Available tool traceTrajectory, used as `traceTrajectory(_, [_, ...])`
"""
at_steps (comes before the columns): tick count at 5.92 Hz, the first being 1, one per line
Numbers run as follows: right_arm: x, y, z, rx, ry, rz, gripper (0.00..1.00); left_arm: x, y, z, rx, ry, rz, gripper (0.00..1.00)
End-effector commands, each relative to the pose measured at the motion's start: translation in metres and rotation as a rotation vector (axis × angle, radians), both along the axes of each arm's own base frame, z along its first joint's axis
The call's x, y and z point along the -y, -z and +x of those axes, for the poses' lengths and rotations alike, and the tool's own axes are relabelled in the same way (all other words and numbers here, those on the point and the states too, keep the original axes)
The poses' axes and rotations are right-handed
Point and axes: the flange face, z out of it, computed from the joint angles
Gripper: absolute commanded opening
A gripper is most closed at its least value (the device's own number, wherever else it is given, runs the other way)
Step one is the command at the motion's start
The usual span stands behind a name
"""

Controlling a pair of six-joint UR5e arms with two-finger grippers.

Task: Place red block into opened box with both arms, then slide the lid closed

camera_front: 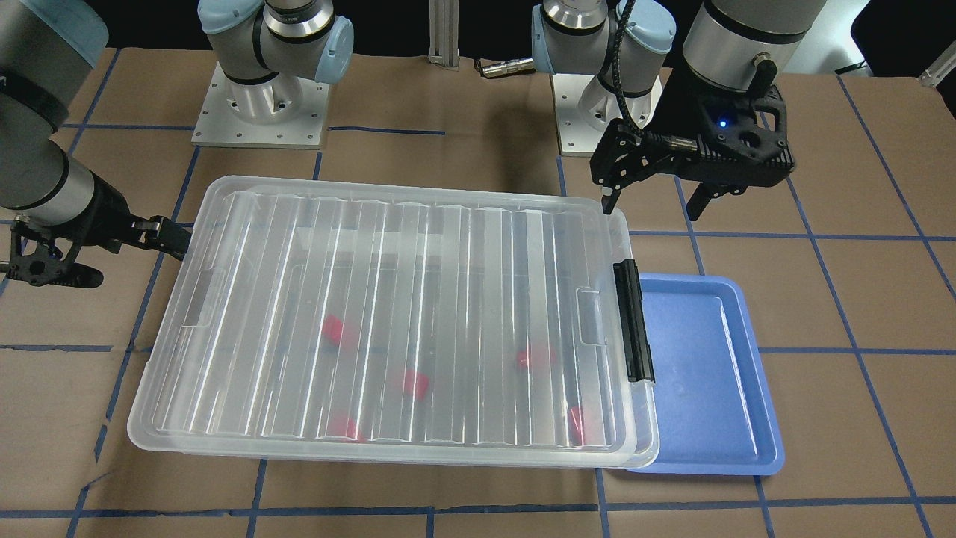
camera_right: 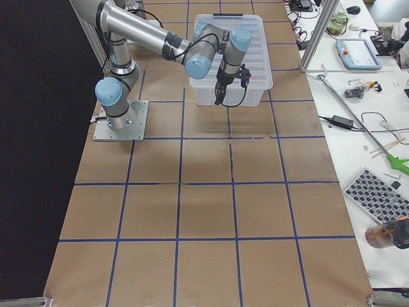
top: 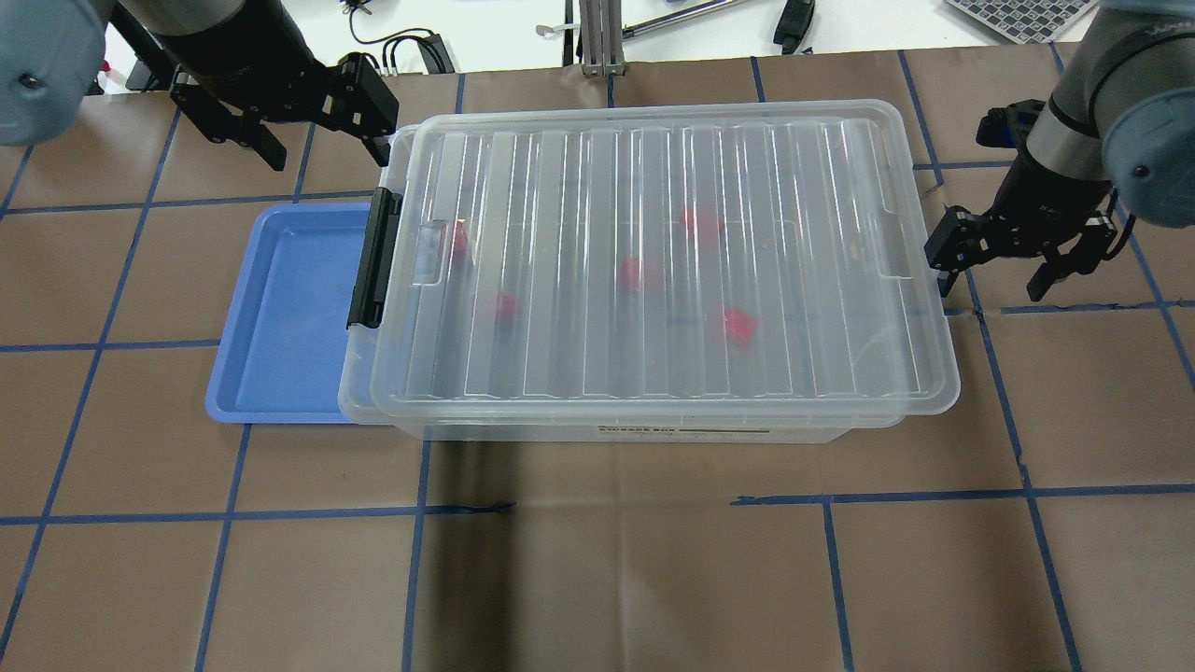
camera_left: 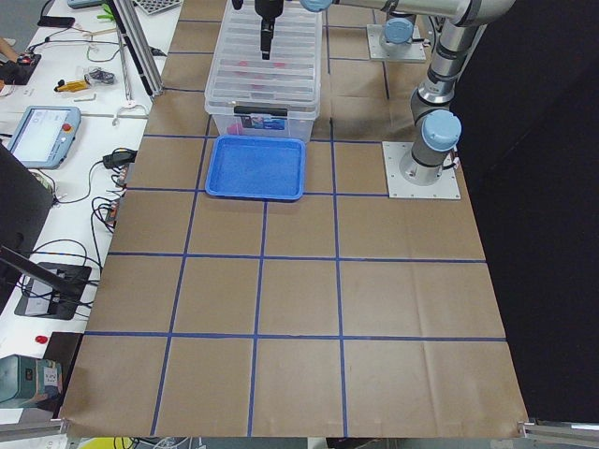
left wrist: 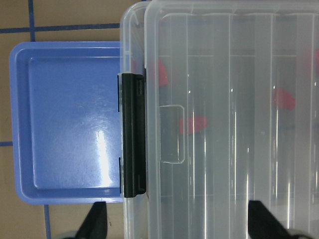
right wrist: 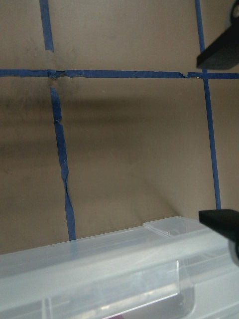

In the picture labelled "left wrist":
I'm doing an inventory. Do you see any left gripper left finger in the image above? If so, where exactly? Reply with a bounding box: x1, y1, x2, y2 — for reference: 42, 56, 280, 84
75, 202, 108, 239

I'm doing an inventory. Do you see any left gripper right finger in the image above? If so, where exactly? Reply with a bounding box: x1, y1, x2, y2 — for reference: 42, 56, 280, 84
248, 200, 298, 239

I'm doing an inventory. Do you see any red block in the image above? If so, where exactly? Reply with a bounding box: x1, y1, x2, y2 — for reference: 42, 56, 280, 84
131, 59, 169, 87
273, 88, 296, 111
178, 116, 207, 135

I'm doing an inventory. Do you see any clear plastic box lid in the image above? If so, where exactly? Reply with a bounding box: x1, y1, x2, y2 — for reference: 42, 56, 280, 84
145, 0, 319, 239

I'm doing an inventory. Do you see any red block in box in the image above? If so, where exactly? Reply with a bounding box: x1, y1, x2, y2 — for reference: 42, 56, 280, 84
273, 88, 296, 111
131, 59, 169, 87

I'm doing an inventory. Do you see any clear plastic storage box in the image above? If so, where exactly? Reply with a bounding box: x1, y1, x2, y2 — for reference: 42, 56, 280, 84
119, 1, 149, 239

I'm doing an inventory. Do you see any blue plastic tray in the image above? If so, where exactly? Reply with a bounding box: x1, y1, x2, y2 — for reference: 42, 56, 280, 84
9, 41, 122, 205

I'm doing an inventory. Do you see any black box latch handle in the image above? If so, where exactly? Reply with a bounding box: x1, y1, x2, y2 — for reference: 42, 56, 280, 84
118, 73, 147, 198

